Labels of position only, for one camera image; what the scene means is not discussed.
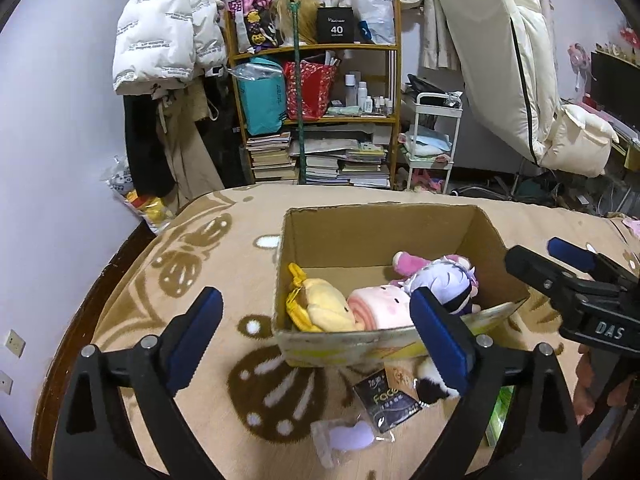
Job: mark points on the pink swirl roll plush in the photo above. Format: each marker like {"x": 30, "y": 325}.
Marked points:
{"x": 384, "y": 307}

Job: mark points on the teal bag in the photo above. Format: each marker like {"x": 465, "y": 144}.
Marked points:
{"x": 262, "y": 94}

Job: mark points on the stack of books left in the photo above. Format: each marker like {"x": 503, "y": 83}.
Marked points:
{"x": 270, "y": 158}

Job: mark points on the black box number 40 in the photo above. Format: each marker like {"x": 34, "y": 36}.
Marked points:
{"x": 335, "y": 25}

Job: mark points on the pink desk fan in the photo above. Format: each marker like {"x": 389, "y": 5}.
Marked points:
{"x": 580, "y": 60}

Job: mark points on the white plastic bag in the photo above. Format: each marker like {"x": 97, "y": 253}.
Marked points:
{"x": 378, "y": 15}

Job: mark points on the black face mask packet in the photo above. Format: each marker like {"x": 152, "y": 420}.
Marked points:
{"x": 386, "y": 407}

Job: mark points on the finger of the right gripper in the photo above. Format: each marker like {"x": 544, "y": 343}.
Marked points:
{"x": 598, "y": 266}
{"x": 545, "y": 276}

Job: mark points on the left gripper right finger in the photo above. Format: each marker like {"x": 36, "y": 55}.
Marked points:
{"x": 540, "y": 437}

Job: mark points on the beige trench coat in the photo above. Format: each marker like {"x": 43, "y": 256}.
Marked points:
{"x": 189, "y": 162}

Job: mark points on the stack of books right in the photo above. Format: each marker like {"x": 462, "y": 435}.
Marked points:
{"x": 345, "y": 155}

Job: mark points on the white fluffy pompom plush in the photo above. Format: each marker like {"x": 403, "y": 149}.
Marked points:
{"x": 430, "y": 386}

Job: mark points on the stack of books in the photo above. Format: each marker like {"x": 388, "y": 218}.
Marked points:
{"x": 270, "y": 158}
{"x": 345, "y": 155}

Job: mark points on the pink white spotted plush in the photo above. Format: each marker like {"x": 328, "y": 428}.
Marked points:
{"x": 447, "y": 272}

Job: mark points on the white trolley cart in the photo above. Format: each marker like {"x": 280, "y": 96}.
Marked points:
{"x": 429, "y": 146}

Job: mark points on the green pole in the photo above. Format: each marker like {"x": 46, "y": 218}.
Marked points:
{"x": 293, "y": 6}

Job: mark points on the person's right hand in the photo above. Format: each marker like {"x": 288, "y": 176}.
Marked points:
{"x": 583, "y": 401}

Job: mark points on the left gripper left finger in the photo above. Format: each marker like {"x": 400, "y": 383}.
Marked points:
{"x": 94, "y": 438}

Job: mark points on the wooden bookshelf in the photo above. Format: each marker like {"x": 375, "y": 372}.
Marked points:
{"x": 365, "y": 89}

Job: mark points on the white-haired anime doll plush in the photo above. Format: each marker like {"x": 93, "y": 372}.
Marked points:
{"x": 457, "y": 301}

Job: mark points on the open cardboard box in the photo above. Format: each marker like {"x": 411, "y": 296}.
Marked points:
{"x": 352, "y": 246}

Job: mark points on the yellow bear plush keychain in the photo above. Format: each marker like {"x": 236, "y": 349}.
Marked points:
{"x": 316, "y": 306}

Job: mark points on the green tissue pack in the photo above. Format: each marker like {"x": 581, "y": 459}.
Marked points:
{"x": 498, "y": 415}

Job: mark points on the snack bag on floor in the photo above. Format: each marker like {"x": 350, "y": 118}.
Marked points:
{"x": 152, "y": 210}

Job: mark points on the white wall socket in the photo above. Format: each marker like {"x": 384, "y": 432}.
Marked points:
{"x": 15, "y": 343}

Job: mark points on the black cartoon print bag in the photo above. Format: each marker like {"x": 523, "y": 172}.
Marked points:
{"x": 254, "y": 25}

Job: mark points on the cream reclining chair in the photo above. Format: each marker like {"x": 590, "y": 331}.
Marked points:
{"x": 506, "y": 57}

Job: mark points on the red patterned gift bag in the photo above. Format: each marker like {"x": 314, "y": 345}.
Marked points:
{"x": 316, "y": 81}

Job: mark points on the white puffer jacket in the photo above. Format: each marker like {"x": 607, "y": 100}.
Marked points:
{"x": 162, "y": 45}

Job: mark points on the lilac item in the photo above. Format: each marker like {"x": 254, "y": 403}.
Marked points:
{"x": 337, "y": 440}

